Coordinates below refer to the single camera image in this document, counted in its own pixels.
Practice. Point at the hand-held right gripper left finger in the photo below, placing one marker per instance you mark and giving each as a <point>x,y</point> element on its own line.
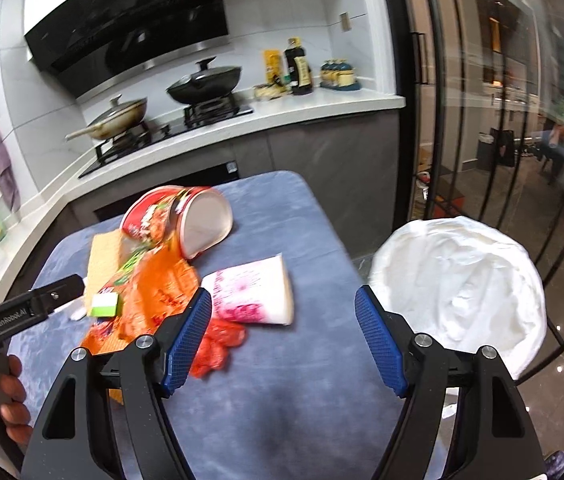
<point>189,340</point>

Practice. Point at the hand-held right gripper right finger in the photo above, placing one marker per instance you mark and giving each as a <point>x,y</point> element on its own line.
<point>379,340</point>

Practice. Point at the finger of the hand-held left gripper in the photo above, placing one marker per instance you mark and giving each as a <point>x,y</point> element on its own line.
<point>22,310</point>

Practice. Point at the red plastic bag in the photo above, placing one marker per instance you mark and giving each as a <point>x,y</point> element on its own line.
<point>222,340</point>

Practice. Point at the orange snack bag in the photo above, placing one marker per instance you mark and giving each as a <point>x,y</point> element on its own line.
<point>162,280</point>

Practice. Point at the yellow sponge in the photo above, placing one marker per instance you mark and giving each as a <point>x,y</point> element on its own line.
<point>104,260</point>

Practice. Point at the bin with white liner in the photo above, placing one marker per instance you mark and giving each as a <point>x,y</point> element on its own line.
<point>461,285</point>

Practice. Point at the red instant noodle bowl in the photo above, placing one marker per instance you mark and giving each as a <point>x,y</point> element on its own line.
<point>207,225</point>

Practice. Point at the white paper scrap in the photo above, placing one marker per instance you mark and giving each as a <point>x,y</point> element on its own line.
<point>78,314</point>

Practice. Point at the purple hanging towel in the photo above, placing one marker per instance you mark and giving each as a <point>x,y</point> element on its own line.
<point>4,170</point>

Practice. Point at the grey kitchen cabinet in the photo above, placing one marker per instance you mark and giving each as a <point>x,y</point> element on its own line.
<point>322,170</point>

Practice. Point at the cardboard box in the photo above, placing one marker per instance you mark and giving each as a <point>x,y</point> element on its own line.
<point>424,165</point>

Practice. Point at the beige frying pan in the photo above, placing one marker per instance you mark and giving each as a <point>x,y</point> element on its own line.
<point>112,127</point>

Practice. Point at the black gas stove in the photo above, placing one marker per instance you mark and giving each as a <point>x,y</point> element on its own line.
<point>172,127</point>

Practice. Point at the patterned slipper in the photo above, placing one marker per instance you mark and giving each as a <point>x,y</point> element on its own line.
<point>556,465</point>

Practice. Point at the black floor bin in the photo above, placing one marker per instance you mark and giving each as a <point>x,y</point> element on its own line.
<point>496,150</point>

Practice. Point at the glass pan lid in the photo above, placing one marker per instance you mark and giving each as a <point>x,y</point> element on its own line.
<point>119,107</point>

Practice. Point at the white kitchen countertop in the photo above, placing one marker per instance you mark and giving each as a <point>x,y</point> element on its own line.
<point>312,107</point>

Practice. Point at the black wok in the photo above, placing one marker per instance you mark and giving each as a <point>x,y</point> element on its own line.
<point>207,92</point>

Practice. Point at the clear dish of garlic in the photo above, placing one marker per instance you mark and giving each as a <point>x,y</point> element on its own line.
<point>269,92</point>

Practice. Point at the black wok lid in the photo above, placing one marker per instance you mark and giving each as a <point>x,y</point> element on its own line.
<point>204,74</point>

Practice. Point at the spice jar set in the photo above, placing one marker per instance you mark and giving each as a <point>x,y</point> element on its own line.
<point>339,75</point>

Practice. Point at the small green bottle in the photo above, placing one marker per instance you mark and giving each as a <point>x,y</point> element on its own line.
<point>282,81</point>

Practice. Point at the dark soy sauce bottle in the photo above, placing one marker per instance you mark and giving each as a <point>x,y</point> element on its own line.
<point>299,70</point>

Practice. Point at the yellow food packet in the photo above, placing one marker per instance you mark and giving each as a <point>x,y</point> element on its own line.
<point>272,65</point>

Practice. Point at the glass sliding door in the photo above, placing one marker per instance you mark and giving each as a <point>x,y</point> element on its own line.
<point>511,60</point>

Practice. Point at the black range hood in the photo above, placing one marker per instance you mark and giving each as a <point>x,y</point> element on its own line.
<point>137,20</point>

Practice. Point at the wall socket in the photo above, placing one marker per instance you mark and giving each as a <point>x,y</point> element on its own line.
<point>345,21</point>

